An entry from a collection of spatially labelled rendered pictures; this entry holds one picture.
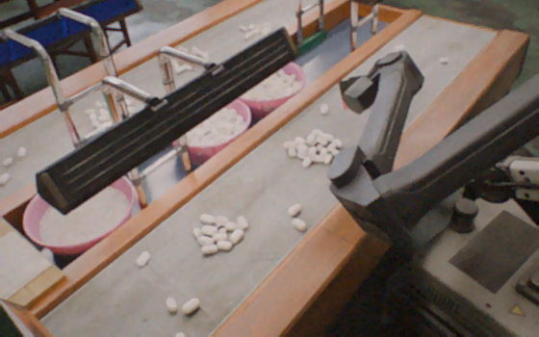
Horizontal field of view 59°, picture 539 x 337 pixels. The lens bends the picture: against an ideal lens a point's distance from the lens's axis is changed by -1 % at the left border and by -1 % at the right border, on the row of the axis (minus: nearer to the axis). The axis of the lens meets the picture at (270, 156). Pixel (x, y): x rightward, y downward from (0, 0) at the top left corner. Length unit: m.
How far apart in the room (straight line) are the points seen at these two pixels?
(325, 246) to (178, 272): 0.32
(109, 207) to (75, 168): 0.47
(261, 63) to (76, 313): 0.64
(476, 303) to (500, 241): 0.24
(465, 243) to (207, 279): 0.79
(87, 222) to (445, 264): 0.96
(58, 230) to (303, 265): 0.61
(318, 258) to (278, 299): 0.13
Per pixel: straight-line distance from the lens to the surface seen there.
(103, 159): 0.83
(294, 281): 0.99
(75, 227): 1.25
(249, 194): 1.21
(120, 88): 0.95
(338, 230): 1.08
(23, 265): 1.17
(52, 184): 0.81
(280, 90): 1.59
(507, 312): 1.39
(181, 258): 1.10
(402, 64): 0.95
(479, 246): 1.50
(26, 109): 1.73
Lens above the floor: 1.57
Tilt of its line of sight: 39 degrees down
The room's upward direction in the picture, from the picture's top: 4 degrees counter-clockwise
